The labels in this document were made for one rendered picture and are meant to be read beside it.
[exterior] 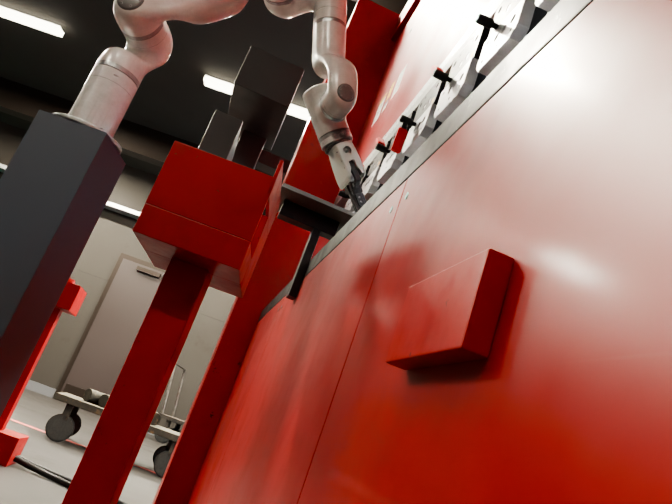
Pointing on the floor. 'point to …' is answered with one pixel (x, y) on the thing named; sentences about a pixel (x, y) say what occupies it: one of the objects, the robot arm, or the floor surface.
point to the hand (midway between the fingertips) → (359, 202)
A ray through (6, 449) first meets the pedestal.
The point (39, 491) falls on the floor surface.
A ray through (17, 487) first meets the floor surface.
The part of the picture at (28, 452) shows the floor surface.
